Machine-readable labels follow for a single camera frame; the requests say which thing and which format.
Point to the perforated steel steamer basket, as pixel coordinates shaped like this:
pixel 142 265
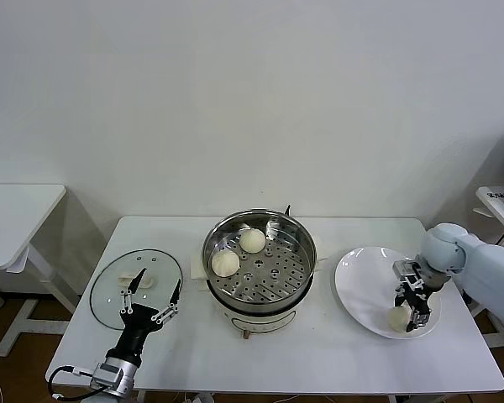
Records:
pixel 285 252

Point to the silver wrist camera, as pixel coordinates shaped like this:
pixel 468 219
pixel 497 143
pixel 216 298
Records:
pixel 107 373
pixel 405 270

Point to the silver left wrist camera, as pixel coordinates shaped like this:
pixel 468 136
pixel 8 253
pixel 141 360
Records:
pixel 107 373

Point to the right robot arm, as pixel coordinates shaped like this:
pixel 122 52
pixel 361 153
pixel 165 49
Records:
pixel 445 247

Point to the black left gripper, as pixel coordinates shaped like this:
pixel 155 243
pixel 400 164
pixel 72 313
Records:
pixel 138 322

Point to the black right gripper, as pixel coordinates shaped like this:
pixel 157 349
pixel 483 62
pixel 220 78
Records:
pixel 416 299

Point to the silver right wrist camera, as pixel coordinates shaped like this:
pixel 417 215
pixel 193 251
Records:
pixel 405 270

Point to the round glass pot lid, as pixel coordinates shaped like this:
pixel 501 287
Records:
pixel 109 310

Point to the white steamed baozi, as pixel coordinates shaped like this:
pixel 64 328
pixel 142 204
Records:
pixel 252 241
pixel 225 263
pixel 397 320

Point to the white side table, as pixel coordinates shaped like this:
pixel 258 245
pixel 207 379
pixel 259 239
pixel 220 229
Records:
pixel 17 218

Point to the white electric cooking pot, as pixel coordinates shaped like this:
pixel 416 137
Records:
pixel 256 319

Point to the white round plate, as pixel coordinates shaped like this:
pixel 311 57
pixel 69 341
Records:
pixel 357 277

